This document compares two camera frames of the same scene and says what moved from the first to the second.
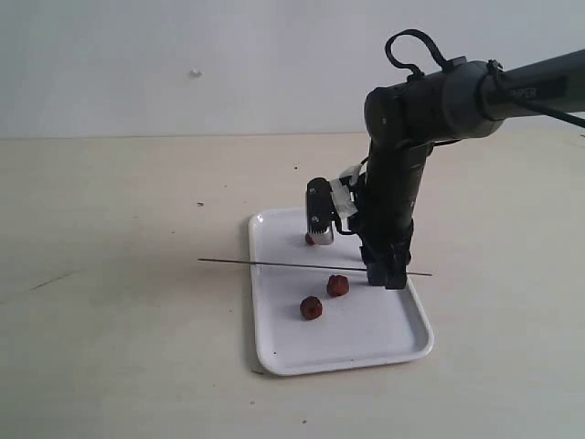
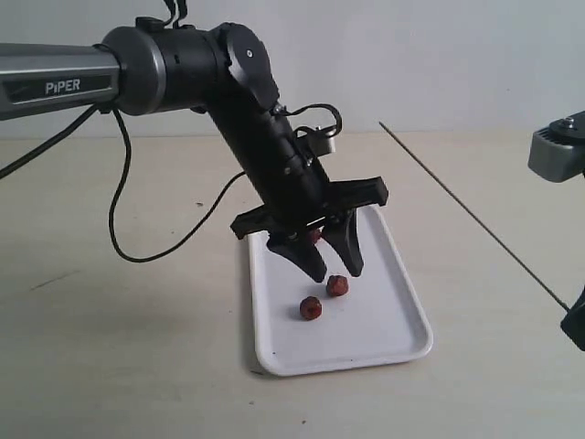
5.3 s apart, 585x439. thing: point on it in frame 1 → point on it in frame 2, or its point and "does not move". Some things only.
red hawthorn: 311,307 does not move
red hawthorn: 337,285 does not move
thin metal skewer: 294,265 → 474,216
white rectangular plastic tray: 308,318 does not move
